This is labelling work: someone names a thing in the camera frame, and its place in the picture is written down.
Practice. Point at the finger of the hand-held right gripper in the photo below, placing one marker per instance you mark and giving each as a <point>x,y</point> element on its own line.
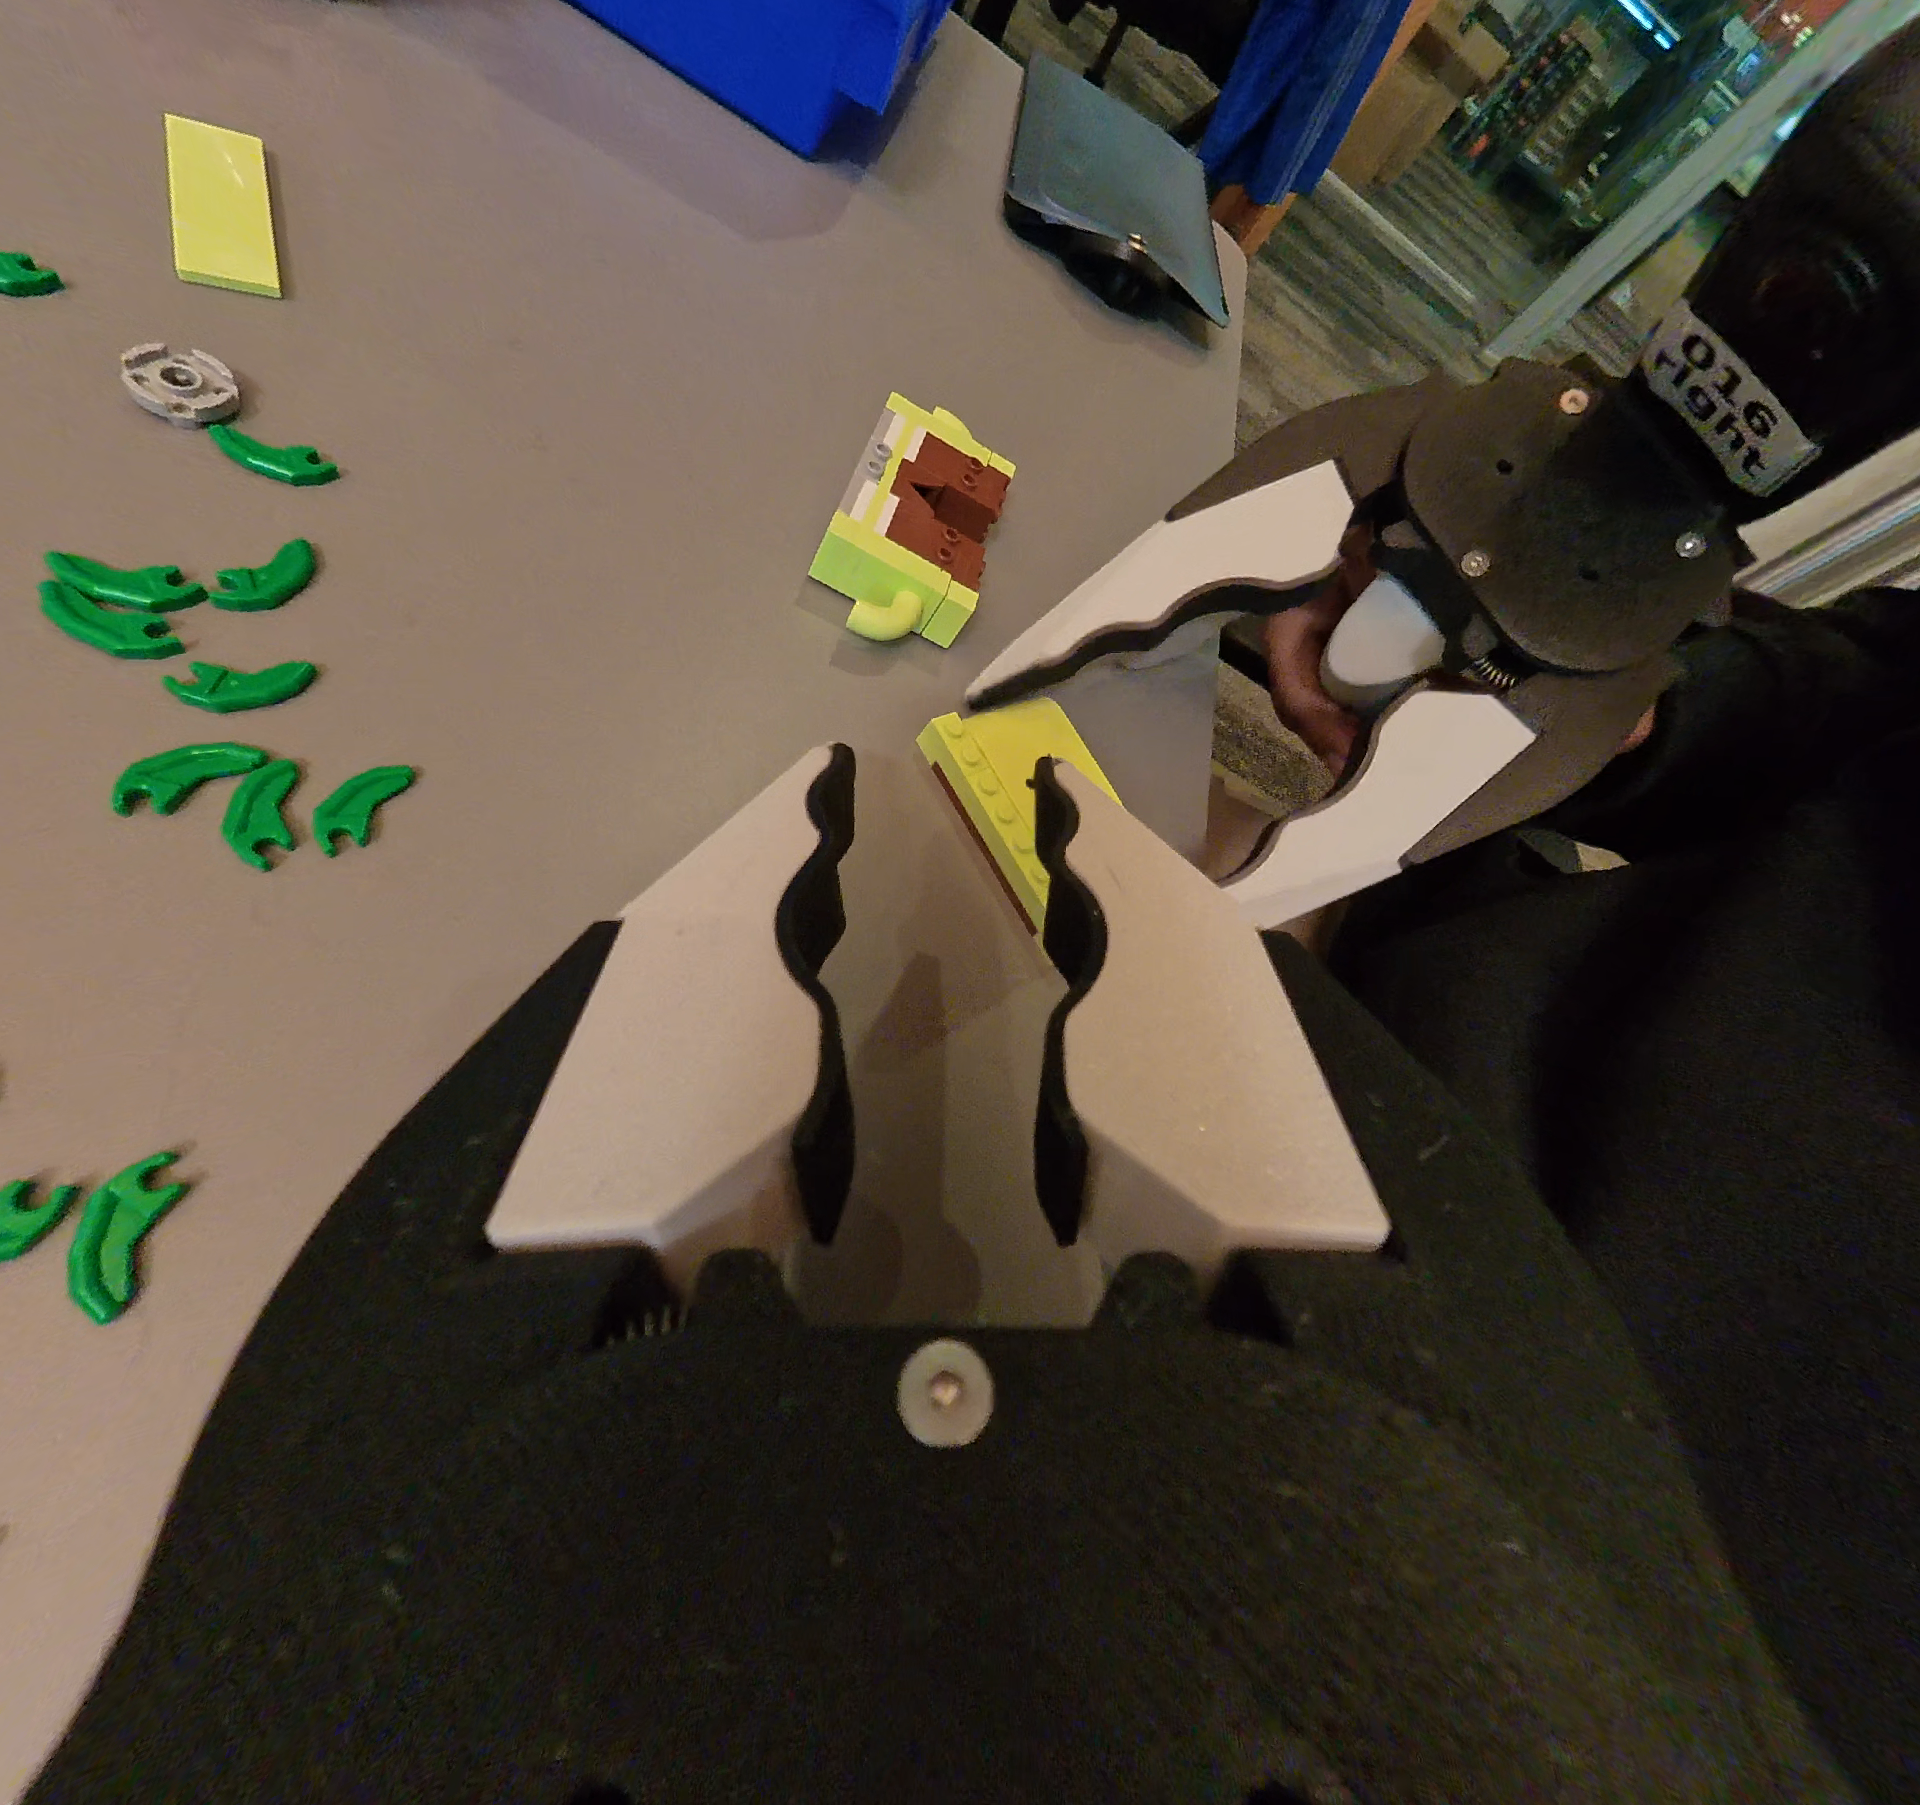
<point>1230,545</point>
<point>1426,785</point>

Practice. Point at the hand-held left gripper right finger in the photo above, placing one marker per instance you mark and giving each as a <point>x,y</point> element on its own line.
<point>1217,1085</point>

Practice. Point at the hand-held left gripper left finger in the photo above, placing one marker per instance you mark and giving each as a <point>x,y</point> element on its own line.
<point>676,1071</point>

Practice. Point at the lime brown brick figure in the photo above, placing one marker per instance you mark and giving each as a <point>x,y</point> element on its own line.
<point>917,524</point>

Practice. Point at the lime brown brick tray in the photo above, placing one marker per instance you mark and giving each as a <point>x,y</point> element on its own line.
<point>1006,801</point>

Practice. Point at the person's right forearm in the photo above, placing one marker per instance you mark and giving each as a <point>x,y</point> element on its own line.
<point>1800,726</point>

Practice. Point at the person's right hand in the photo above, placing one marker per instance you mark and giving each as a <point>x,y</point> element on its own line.
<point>1299,650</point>

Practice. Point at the dark grey flat panel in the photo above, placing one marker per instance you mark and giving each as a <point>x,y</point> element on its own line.
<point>1119,186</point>

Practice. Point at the blue hanging cloth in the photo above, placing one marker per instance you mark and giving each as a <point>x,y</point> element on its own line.
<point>1320,22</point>

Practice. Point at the scattered green leaf pieces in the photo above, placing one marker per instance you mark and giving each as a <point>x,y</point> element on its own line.
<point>122,583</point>

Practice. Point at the grey round brick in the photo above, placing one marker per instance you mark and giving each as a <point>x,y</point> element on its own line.
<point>180,383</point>

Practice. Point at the long lime flat tile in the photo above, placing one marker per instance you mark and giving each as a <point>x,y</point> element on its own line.
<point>224,204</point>

